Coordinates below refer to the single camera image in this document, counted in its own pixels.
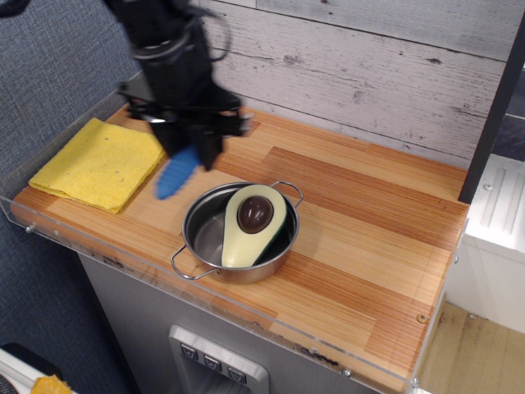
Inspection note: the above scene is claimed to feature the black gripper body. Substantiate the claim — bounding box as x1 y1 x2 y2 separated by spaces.
118 36 250 136

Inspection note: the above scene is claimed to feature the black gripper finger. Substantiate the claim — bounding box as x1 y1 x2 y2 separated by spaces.
197 128 223 171
150 120 191 158

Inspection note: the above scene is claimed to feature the blue handled metal fork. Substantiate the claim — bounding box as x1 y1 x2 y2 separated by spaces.
156 145 201 200

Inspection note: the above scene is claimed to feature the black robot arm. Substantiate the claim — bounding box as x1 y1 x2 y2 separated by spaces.
106 1 248 169

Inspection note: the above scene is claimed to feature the yellow towel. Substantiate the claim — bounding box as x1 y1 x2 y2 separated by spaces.
29 118 163 213

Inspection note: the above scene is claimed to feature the toy avocado half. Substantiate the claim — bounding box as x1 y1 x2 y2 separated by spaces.
221 184 287 268

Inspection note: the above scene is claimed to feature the small steel pot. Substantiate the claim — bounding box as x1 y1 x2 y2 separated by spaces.
171 181 304 284

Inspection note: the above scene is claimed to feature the grey toy fridge cabinet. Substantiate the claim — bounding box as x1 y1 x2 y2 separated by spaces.
80 255 371 393

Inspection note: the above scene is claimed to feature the silver dispenser button panel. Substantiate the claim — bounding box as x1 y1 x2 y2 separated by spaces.
169 324 270 393

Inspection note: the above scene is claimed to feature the yellow black object corner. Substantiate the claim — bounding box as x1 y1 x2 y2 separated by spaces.
1 343 75 393

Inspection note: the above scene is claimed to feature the white toy sink unit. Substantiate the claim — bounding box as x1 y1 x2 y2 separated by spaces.
445 154 524 332

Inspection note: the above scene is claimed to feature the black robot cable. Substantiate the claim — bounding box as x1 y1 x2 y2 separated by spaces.
180 0 233 62

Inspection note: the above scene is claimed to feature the clear acrylic guard rail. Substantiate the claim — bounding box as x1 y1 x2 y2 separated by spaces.
0 69 469 394

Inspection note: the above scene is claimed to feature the dark right shelf post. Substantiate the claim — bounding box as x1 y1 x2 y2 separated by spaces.
458 16 524 204

